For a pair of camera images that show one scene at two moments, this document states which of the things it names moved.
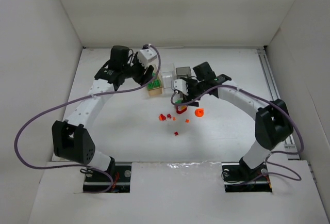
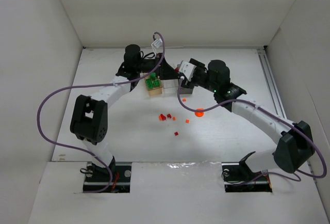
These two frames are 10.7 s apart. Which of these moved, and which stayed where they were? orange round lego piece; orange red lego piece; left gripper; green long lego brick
Moved: left gripper
Stayed: orange red lego piece; orange round lego piece; green long lego brick
